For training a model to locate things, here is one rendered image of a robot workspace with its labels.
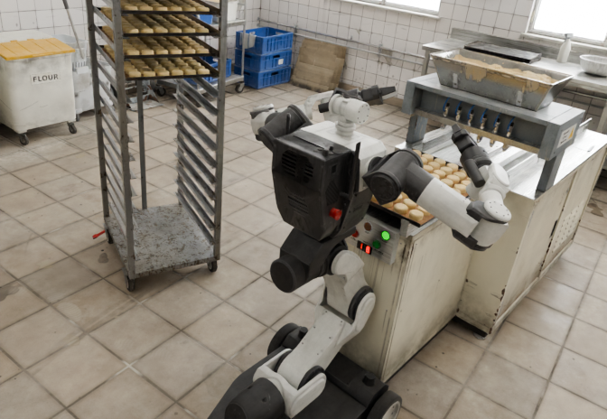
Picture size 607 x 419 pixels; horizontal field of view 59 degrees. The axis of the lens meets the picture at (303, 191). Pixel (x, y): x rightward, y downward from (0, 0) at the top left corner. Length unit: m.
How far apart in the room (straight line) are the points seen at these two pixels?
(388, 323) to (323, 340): 0.28
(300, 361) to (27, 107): 3.29
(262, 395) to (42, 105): 3.37
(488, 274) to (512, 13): 3.54
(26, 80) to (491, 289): 3.60
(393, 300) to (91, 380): 1.31
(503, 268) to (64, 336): 2.05
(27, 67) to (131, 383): 2.82
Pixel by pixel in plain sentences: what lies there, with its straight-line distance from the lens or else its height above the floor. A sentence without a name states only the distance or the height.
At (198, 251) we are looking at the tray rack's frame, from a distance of 2.97.
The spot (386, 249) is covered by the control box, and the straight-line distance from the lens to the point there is 1.99.
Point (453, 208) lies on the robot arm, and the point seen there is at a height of 1.16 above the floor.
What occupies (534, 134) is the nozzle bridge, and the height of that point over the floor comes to 1.09.
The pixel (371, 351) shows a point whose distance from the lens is 2.31.
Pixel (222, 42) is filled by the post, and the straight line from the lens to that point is 2.47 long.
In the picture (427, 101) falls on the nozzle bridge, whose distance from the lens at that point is 2.67.
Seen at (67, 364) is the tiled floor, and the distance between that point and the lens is 2.62.
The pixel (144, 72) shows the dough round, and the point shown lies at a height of 1.15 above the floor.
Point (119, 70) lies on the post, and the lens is 2.37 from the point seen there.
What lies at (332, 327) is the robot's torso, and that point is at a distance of 2.09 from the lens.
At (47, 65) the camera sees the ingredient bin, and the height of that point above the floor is 0.62.
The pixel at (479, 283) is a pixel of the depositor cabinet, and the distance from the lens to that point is 2.74.
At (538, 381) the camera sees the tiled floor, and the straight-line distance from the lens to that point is 2.85.
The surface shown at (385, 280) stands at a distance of 2.09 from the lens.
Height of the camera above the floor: 1.80
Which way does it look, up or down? 27 degrees down
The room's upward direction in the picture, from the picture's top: 6 degrees clockwise
